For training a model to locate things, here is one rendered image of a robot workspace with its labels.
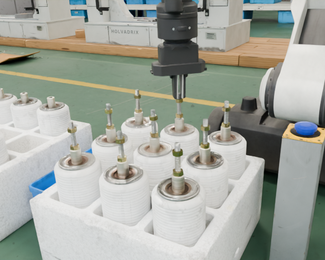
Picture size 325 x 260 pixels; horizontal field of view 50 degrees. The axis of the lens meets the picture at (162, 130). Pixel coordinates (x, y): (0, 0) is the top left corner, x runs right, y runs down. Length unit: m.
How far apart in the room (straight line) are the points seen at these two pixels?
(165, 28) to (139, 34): 2.36
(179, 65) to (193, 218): 0.34
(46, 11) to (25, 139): 2.93
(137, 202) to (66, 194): 0.16
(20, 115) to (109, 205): 0.58
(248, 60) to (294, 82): 1.75
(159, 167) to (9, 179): 0.41
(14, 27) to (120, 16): 1.40
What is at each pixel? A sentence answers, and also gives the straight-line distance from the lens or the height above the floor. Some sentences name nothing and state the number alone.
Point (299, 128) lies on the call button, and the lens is 0.69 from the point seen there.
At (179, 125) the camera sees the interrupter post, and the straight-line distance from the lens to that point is 0.83.
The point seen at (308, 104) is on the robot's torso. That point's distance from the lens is 0.86.
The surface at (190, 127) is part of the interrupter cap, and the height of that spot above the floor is 0.25.
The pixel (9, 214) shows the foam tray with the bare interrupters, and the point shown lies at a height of 0.06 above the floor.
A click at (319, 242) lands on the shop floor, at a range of 0.95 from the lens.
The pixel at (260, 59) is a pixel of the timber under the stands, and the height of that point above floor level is 0.06.
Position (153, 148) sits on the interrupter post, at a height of 0.26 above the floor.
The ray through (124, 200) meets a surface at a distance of 0.65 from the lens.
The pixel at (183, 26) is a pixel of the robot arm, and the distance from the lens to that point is 0.74.
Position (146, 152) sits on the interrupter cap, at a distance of 0.74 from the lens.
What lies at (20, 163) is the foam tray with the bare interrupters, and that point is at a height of 0.17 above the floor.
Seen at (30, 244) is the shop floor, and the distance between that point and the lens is 0.96.
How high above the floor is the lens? 0.59
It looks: 23 degrees down
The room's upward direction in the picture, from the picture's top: 2 degrees counter-clockwise
